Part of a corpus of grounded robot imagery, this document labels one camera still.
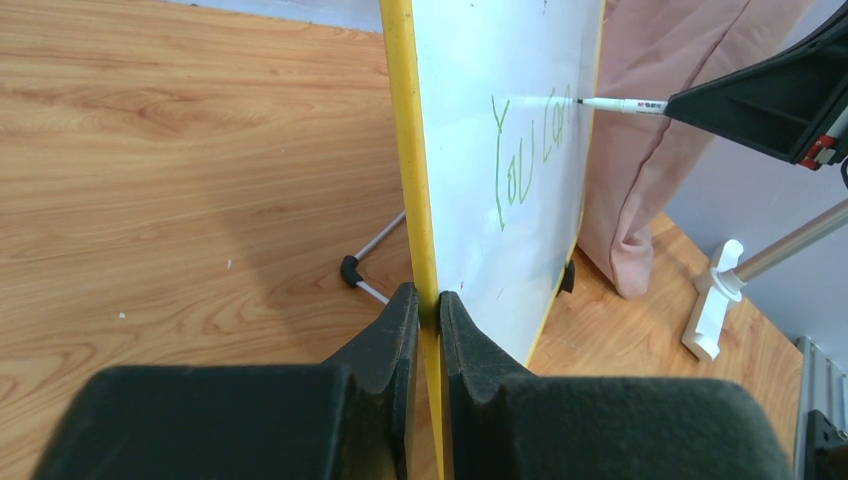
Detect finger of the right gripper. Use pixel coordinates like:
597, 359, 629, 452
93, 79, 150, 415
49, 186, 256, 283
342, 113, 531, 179
664, 6, 847, 165

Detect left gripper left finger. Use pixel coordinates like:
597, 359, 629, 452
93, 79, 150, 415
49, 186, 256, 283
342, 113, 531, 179
34, 283, 419, 479

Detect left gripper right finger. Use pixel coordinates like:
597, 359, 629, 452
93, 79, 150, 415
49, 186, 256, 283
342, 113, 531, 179
439, 291, 791, 479

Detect white green marker pen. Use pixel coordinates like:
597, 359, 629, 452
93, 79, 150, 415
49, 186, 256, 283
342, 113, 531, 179
577, 97, 668, 116

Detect yellow-framed whiteboard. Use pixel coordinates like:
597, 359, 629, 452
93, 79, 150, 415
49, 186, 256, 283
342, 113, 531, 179
380, 1, 605, 479

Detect pink cloth shorts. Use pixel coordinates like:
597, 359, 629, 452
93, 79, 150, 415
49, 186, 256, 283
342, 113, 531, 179
578, 0, 812, 299

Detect white metal clothes rack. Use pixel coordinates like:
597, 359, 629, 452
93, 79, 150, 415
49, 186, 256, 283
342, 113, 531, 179
681, 200, 847, 362

